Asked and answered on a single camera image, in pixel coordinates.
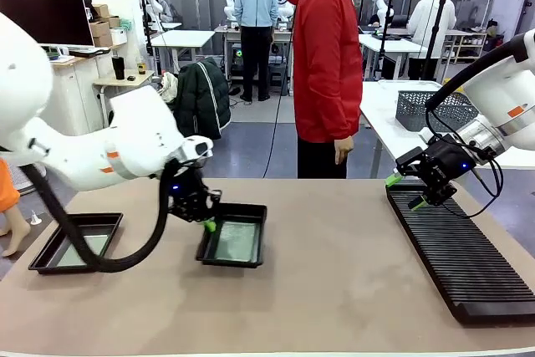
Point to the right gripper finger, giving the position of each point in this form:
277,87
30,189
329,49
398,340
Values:
439,196
407,164

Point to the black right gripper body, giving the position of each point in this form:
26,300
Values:
447,164

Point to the black computer monitor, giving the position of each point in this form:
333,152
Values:
62,18

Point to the man in light blue shirt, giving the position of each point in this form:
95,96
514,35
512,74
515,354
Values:
256,1

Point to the clear plastic bin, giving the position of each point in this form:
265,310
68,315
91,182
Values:
409,85

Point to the grey mannequin base plate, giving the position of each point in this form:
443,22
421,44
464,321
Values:
39,233

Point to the grey plastic basket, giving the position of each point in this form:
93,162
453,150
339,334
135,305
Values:
414,110

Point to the person in red jacket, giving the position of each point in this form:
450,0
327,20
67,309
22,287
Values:
326,60

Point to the white storage box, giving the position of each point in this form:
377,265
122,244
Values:
119,36

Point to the black keyboard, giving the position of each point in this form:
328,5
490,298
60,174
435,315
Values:
90,52

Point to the white cabinet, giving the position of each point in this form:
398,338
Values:
79,93

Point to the person's right hand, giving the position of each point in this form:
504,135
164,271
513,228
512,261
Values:
343,150

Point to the black tumbler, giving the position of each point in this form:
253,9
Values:
118,67

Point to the person in white hoodie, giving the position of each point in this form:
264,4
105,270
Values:
430,27

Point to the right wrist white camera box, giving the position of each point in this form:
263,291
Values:
426,135

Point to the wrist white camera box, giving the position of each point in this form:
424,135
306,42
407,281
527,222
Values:
200,148
426,135

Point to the brown cardboard box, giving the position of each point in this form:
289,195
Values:
114,21
103,41
99,28
100,11

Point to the white cloth bag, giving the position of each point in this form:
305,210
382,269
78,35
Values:
169,87

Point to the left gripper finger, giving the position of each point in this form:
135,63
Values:
190,212
213,206

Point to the small amber bottle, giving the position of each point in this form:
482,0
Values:
142,68

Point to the black computer tower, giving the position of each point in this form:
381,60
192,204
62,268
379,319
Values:
237,56

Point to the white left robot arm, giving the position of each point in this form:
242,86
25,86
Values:
138,135

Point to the white side work table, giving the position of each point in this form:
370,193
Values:
384,131

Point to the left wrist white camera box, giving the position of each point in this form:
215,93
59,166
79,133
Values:
200,148

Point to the mannequin with orange trousers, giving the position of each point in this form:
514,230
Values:
8,194

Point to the grey door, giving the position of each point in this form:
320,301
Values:
507,6

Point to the dark green puffer jacket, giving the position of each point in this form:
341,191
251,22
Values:
205,98

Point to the wooden shelf unit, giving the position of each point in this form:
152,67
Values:
470,45

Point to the white mannequin stand peg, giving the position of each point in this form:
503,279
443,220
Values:
36,218

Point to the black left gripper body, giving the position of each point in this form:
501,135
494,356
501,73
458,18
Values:
184,190

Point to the person's right forearm red sleeve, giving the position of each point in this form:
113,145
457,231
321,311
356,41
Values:
349,114

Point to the small wooden top desk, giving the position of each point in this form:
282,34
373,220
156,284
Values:
121,82

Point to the black plastic ESD tray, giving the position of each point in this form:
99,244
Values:
109,225
240,214

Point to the black slotted board rack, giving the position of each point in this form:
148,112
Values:
468,261

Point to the black tripod stand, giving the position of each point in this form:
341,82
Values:
436,31
386,22

